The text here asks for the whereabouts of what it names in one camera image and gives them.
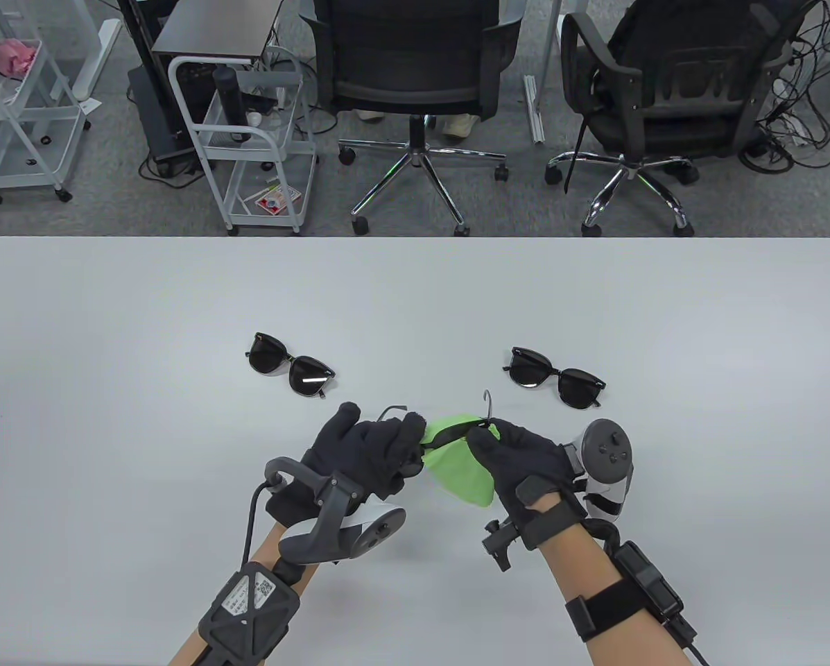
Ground person's right hand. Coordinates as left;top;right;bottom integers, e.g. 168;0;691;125
467;418;585;550

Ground person's left hand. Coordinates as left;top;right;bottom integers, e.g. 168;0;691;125
266;401;431;531

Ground green cleaning cloth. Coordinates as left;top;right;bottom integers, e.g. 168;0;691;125
418;411;504;509

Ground black thin-armed sunglasses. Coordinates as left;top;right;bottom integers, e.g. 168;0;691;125
375;391;499;452

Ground black thick-framed sunglasses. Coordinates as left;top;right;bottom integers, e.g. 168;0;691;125
503;346;607;411

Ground black sunglasses gold metal bridge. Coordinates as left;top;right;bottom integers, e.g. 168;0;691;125
245;333;338;400

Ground person's right forearm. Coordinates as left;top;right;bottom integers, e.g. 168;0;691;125
536;520;693;666

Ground person's left forearm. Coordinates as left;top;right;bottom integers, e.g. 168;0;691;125
168;517;332;666

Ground grey VR controller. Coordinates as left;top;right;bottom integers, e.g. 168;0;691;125
262;456;408;566
562;418;637;524

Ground black wrist sensor box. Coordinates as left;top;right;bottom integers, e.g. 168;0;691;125
607;540;698;646

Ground black sensor box white label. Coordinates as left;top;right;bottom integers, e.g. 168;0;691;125
198;561;302;666

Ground red white packet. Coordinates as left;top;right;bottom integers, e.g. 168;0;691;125
252;186;303;216

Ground white desk leg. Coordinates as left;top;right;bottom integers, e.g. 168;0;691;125
75;19;123;101
524;0;568;145

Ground black office chair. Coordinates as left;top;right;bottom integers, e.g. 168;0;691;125
299;0;526;238
545;0;814;238

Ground black bottle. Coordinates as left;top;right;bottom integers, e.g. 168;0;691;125
212;66;251;144

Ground black computer tower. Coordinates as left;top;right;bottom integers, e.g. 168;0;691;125
127;64;204;178

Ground white power strip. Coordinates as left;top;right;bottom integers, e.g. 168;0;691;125
768;78;814;148

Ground dark side table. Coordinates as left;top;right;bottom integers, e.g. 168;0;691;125
118;0;285;70

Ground white mesh utility cart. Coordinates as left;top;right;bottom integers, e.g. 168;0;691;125
0;0;93;205

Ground pink cloth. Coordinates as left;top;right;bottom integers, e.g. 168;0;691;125
0;33;41;76

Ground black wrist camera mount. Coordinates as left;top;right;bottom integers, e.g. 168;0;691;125
482;517;521;572

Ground black wrist strap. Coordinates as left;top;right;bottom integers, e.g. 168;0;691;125
565;578;650;642

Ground white rounded-handle cart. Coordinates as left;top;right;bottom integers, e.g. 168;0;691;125
168;49;320;237

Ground tangle of black cables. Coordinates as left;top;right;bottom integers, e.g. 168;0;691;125
737;0;830;174

